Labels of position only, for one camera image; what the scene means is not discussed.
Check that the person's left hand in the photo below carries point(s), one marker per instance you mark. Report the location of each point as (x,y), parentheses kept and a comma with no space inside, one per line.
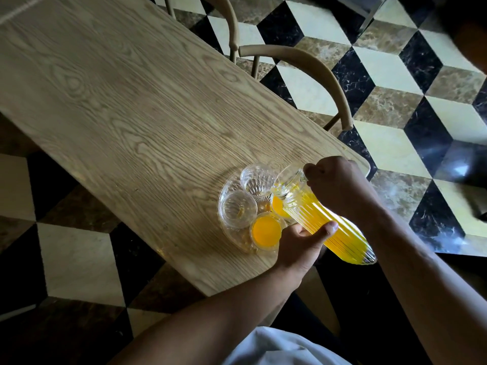
(298,250)

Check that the person's right hand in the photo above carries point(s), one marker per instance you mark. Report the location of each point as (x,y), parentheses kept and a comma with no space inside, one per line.
(342,186)

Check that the person's right fingers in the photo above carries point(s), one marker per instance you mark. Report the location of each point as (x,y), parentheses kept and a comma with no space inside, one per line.
(314,172)

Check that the person's left thumb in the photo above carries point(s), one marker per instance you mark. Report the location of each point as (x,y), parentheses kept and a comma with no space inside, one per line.
(323,232)

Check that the ribbed glass pitcher orange juice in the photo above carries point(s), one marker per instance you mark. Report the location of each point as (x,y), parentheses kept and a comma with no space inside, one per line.
(327,228)

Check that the person's right forearm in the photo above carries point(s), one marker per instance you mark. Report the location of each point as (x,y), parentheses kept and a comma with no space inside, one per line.
(426,288)

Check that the person's left forearm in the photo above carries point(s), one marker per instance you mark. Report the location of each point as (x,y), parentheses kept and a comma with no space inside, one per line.
(213,323)

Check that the ribbed glass with orange juice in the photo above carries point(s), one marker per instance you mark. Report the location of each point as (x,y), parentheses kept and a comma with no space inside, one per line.
(266,231)
(279,207)

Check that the empty clear ribbed glass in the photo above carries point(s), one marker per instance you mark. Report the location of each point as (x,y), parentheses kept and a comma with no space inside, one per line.
(258,180)
(238,209)

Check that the clear round glass tray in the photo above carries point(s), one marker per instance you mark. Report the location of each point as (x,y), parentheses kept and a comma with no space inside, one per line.
(237,233)

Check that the wooden chair curved backrest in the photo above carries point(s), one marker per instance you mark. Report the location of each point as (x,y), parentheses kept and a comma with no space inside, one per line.
(304,62)
(230,18)

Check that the person's white shirt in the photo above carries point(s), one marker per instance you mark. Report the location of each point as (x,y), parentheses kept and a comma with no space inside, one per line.
(277,349)

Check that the grey metal furniture frame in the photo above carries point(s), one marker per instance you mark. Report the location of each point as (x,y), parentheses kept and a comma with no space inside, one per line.
(363,11)

